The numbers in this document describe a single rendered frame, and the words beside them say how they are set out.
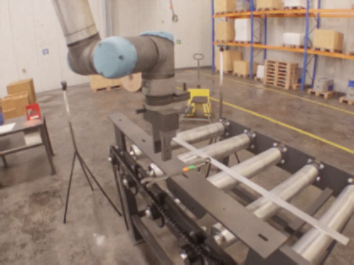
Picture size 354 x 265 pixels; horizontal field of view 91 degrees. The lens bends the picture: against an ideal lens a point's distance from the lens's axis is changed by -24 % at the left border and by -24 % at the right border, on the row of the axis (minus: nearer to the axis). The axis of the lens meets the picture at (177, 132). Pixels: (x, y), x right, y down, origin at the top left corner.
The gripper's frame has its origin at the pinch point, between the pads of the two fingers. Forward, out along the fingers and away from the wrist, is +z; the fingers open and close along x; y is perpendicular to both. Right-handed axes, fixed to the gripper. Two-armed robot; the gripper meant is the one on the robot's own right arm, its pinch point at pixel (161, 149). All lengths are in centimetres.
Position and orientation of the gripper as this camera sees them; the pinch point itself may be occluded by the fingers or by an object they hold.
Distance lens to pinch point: 67.2
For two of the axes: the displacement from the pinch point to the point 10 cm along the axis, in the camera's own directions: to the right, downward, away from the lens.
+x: 5.3, 3.2, -7.9
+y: -8.5, 2.3, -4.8
